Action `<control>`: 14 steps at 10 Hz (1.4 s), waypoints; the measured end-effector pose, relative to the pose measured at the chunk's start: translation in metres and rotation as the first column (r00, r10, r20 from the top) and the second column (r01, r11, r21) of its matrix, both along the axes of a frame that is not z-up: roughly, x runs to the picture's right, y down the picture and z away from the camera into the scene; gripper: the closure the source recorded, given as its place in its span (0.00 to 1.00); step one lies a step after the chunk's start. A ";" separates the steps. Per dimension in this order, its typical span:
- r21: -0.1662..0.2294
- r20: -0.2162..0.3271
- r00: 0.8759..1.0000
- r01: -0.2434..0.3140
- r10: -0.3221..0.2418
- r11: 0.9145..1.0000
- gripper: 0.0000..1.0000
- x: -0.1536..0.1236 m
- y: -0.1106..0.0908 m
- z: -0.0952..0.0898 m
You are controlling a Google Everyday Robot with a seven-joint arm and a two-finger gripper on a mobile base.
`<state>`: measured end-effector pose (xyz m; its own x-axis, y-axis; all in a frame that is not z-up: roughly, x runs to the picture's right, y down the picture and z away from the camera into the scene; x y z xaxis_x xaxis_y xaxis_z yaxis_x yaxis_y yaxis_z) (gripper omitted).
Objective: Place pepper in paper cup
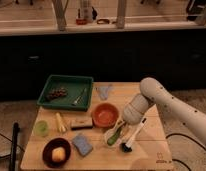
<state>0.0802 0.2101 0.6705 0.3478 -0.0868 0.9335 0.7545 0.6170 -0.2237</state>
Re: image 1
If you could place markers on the green plastic tray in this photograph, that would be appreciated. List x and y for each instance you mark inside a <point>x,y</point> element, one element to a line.
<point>74,86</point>

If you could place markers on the black and white brush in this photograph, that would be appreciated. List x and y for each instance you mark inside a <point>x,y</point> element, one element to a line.
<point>127,146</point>

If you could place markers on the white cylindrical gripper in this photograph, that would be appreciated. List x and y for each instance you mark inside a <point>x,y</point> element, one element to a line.
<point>133,112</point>

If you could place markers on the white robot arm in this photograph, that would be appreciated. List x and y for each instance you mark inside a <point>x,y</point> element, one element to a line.
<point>153,92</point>

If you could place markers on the dark brown bowl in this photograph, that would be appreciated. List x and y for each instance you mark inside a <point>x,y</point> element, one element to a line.
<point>50,146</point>

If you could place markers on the bunch of dark grapes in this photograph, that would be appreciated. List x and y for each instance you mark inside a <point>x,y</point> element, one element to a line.
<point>56,93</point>

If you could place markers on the green small cup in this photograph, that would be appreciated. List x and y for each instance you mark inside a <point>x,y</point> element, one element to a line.
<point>41,128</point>

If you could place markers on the metal fork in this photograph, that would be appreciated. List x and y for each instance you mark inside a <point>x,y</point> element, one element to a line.
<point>75,102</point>

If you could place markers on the black pole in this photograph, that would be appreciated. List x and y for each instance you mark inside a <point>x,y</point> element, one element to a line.
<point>14,146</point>

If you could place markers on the orange bowl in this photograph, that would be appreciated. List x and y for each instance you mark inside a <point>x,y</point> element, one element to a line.
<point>105,115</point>

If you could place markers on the wooden block eraser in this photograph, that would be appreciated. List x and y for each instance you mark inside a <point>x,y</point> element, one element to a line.
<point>81,123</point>

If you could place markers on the green pepper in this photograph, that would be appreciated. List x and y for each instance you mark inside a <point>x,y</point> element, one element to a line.
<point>114,137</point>

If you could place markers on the blue sponge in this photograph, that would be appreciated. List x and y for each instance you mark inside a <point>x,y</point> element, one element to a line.
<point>82,144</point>

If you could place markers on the yellow round fruit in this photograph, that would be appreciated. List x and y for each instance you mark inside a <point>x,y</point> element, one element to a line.
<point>58,154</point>

